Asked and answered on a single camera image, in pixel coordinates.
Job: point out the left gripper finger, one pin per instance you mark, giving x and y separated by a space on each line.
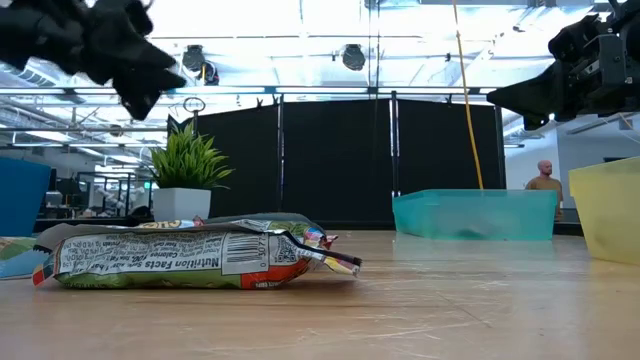
130 60
142 95

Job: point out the granola bar with orange end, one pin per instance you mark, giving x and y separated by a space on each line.
150 260

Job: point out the person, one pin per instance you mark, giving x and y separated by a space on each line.
545 185

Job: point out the black double ceiling spotlight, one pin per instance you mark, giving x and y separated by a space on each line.
194 57

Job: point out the teal plastic bin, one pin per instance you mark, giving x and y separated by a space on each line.
475 212

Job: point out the green plant in white pot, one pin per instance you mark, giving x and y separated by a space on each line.
180 202

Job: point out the yellow plastic bin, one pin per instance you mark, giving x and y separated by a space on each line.
607 215

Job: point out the dark blue plastic bin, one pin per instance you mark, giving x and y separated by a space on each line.
22 200

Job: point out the black fabric partition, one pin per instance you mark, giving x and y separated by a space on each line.
340 160

